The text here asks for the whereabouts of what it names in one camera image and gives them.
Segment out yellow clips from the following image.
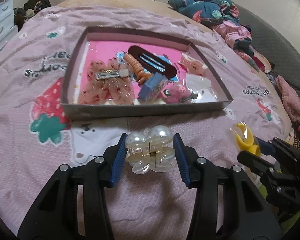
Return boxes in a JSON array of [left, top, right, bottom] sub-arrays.
[[230, 121, 261, 157]]

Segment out clear bagged earring card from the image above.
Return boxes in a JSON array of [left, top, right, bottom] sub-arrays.
[[185, 73, 216, 95]]

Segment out pearl claw clip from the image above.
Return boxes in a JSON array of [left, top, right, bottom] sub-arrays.
[[125, 125, 175, 175]]

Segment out pink fluffy frog keychain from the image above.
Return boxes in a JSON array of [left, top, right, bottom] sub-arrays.
[[161, 83, 198, 104]]

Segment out beige claw clip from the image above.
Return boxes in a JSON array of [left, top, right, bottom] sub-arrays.
[[178, 53, 208, 76]]

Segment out orange spiral hair tie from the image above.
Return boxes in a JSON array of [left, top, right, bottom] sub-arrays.
[[123, 52, 153, 86]]

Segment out pink mesh bow clip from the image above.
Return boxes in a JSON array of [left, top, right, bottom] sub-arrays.
[[77, 58, 135, 105]]

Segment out maroon hair clip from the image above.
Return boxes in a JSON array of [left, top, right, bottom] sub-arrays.
[[128, 46, 177, 79]]

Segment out white earring card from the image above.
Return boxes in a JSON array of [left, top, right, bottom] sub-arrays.
[[189, 89, 217, 103]]

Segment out pink fuzzy cloth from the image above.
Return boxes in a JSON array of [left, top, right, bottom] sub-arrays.
[[275, 75, 300, 122]]

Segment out dark grey headboard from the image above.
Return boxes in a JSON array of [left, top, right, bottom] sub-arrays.
[[238, 5, 300, 96]]

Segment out dark cardboard box tray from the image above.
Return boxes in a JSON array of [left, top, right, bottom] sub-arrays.
[[61, 27, 233, 120]]

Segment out pink book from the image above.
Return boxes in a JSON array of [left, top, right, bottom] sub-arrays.
[[73, 41, 212, 105]]

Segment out pink pajama garment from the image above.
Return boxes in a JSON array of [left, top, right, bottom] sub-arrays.
[[212, 20, 252, 50]]

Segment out teal floral blanket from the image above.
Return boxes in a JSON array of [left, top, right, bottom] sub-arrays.
[[168, 0, 240, 26]]

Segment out white drawer cabinet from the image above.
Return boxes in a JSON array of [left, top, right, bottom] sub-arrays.
[[0, 0, 17, 51]]

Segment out black bag on floor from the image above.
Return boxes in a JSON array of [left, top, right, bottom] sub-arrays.
[[23, 0, 51, 18]]

